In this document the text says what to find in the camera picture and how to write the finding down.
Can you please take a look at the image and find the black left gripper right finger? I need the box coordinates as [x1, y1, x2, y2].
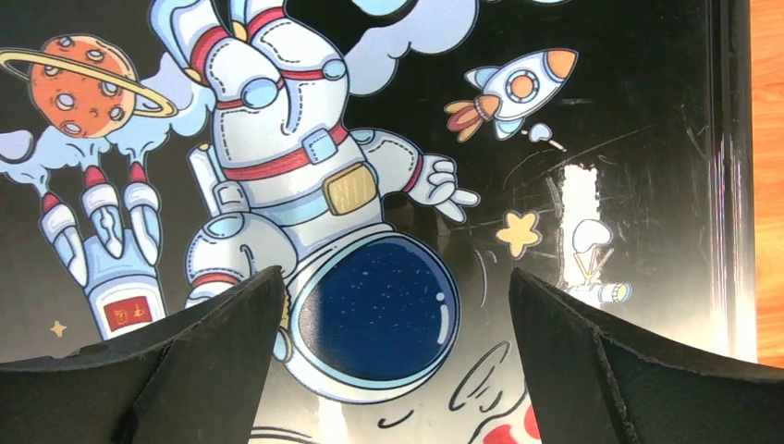
[508, 269, 783, 444]

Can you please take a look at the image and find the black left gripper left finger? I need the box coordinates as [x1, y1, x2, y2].
[1, 266, 285, 443]

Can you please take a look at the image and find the astronaut print suitcase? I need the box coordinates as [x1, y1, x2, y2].
[1, 1, 756, 443]

